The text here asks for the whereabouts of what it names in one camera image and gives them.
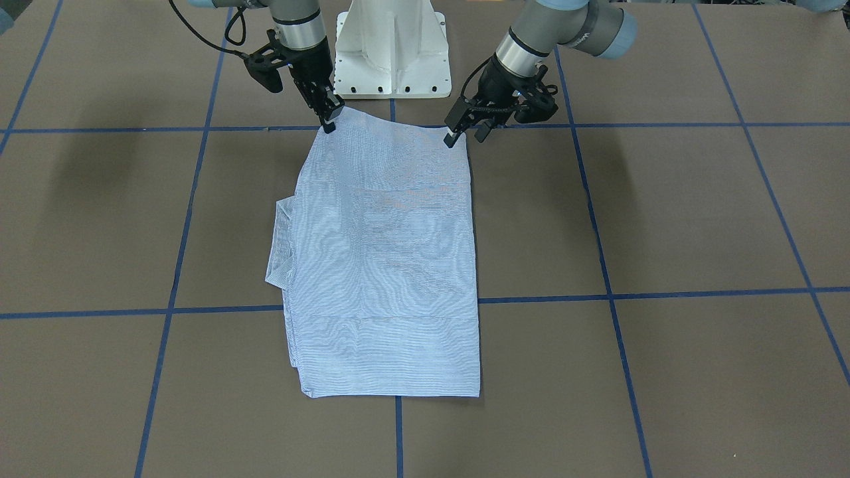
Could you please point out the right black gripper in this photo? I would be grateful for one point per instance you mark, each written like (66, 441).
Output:
(312, 64)

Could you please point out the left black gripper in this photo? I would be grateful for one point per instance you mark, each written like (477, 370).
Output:
(497, 81)

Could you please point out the blue striped button shirt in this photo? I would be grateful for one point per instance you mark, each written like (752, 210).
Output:
(375, 257)

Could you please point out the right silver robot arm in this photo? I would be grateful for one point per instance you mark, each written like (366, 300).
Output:
(298, 42)

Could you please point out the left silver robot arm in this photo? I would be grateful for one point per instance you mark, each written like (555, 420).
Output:
(595, 27)

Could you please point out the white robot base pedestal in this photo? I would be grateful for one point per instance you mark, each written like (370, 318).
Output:
(392, 50)

